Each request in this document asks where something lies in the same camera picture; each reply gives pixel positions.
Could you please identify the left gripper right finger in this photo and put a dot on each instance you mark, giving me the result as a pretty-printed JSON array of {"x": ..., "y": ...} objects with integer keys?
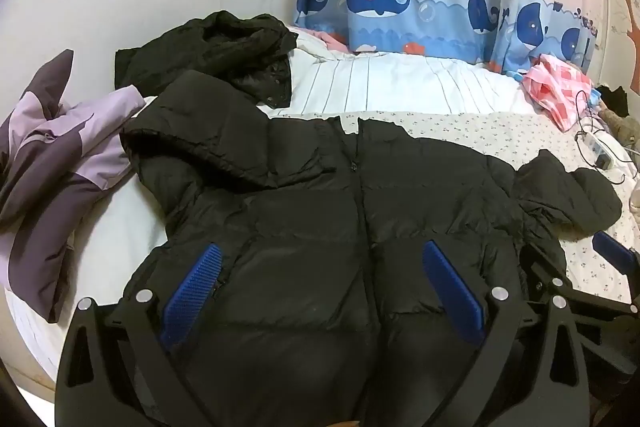
[{"x": 528, "y": 368}]

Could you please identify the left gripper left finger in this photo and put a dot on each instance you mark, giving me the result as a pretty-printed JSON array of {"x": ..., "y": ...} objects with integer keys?
[{"x": 115, "y": 368}]

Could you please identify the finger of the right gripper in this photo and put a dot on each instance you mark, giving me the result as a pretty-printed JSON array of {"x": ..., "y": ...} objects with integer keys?
[{"x": 623, "y": 259}]

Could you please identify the black puffer jacket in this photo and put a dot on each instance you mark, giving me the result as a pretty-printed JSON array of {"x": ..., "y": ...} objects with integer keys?
[{"x": 322, "y": 311}]

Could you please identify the white power strip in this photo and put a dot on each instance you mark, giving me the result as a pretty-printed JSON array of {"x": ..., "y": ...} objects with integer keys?
[{"x": 593, "y": 152}]

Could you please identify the brown plush toy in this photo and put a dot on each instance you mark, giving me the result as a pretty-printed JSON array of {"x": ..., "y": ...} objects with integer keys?
[{"x": 614, "y": 111}]

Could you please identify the pink checked cloth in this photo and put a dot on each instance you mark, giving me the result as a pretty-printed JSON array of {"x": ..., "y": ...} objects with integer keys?
[{"x": 561, "y": 90}]

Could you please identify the purple lilac jacket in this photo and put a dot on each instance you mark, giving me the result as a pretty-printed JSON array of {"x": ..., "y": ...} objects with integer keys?
[{"x": 57, "y": 162}]

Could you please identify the black garment by headboard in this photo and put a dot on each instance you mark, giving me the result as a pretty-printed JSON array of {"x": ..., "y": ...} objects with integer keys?
[{"x": 251, "y": 54}]

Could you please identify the tree wall sticker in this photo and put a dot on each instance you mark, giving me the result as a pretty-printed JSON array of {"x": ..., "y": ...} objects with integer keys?
[{"x": 633, "y": 34}]

